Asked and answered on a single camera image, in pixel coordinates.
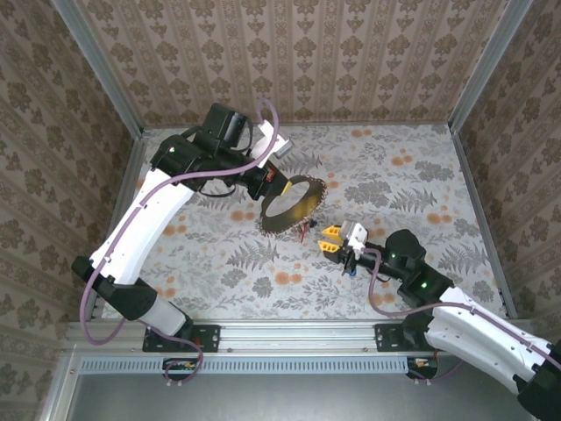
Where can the grey metal panel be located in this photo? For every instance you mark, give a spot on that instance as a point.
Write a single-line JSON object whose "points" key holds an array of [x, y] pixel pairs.
{"points": [[263, 399]]}

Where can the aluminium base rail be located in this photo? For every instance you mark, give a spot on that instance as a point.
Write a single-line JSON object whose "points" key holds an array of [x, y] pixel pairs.
{"points": [[298, 335]]}

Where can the red tagged silver key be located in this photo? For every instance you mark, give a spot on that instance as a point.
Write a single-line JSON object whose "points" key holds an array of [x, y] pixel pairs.
{"points": [[301, 234]]}

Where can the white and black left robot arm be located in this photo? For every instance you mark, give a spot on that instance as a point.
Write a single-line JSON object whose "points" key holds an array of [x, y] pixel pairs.
{"points": [[140, 219]]}

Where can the aluminium corner post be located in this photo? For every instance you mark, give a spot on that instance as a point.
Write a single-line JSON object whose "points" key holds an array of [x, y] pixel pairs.
{"points": [[101, 66], [486, 66]]}

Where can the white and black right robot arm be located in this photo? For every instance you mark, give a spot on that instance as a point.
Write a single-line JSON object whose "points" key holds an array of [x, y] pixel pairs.
{"points": [[473, 333]]}

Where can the blue tagged silver key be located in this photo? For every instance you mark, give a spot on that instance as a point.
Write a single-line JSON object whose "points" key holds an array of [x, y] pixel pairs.
{"points": [[312, 223]]}

